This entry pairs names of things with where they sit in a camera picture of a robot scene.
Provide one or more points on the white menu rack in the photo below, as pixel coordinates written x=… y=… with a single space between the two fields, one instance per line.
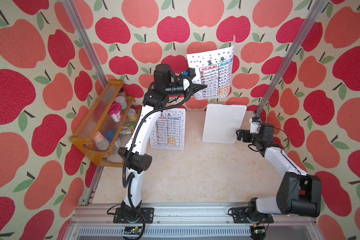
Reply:
x=168 y=132
x=222 y=122

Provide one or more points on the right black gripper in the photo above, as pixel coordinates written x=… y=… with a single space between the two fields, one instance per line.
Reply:
x=247 y=134

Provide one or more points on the aluminium corner post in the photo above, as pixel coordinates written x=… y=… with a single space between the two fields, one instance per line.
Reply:
x=78 y=24
x=314 y=12

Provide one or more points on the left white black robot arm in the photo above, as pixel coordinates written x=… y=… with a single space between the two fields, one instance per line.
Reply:
x=166 y=84

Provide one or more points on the pink capped clear bottle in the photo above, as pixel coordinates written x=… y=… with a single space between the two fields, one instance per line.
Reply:
x=100 y=141

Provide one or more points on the green label snack packet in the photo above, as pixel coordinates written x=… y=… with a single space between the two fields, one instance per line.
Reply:
x=128 y=128

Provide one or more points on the blue lid white jar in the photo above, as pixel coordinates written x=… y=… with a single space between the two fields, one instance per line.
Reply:
x=109 y=135

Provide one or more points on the white lidded jar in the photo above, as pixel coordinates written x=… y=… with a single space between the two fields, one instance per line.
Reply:
x=122 y=101

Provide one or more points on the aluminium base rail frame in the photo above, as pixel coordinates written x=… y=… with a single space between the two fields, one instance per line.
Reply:
x=186 y=221

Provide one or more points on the orange wooden shelf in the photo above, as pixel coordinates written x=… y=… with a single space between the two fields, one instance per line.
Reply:
x=97 y=119

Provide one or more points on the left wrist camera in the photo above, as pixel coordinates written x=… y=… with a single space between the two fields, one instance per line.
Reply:
x=187 y=77

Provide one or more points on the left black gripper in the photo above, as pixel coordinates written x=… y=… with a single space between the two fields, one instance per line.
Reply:
x=195 y=89

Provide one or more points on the left aluminium corner post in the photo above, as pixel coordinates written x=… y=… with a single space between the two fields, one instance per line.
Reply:
x=78 y=24

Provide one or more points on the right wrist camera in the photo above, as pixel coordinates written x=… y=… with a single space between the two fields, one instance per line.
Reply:
x=255 y=124

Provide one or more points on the magenta lid white cup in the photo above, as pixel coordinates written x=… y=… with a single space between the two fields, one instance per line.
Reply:
x=115 y=112

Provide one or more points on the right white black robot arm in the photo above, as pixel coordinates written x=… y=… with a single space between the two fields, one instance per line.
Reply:
x=299 y=193

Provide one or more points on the right aluminium corner post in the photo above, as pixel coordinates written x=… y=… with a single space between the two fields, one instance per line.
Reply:
x=314 y=12

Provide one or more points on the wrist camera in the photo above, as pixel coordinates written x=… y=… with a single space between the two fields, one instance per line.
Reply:
x=255 y=124
x=187 y=77

